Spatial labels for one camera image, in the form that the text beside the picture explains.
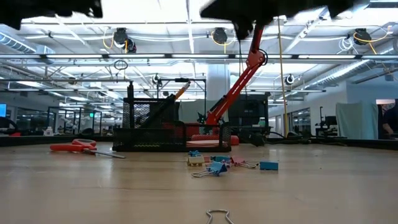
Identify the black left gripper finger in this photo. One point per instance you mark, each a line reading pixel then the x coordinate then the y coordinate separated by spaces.
pixel 81 6

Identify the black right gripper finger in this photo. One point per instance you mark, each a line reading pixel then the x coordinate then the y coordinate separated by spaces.
pixel 244 31
pixel 242 9

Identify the yellow pencil with eraser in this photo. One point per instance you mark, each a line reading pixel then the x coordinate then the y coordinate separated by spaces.
pixel 183 91

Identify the pink sticky note pad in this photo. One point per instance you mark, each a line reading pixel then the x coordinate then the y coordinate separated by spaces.
pixel 203 143

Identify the small blue binder clip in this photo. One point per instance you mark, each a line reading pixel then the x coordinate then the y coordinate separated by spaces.
pixel 195 153

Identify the small pink binder clip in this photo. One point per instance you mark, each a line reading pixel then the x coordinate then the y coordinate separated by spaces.
pixel 207 159

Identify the black mesh desk organizer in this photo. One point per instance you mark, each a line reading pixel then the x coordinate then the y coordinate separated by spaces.
pixel 149 138

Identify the red desk lamp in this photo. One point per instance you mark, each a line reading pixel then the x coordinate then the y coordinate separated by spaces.
pixel 236 88

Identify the blue computer monitor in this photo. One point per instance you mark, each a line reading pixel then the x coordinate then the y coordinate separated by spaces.
pixel 2 110

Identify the grey-green hanging cloth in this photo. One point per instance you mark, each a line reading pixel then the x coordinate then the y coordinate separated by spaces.
pixel 357 121

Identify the white plastic bottle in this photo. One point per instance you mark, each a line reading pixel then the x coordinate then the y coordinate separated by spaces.
pixel 48 132

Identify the teal binder clip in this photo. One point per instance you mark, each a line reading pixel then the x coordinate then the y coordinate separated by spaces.
pixel 220 158

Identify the cream yellow binder clip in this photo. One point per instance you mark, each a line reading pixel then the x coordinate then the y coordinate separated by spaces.
pixel 196 160

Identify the person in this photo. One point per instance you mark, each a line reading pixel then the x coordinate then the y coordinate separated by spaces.
pixel 390 119

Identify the black background rig frame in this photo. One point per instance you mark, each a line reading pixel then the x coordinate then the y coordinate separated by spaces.
pixel 199 80

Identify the black background station frame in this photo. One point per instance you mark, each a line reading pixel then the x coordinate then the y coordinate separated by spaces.
pixel 74 108

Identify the black metal table frame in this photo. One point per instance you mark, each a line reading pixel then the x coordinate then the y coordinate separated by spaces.
pixel 31 140

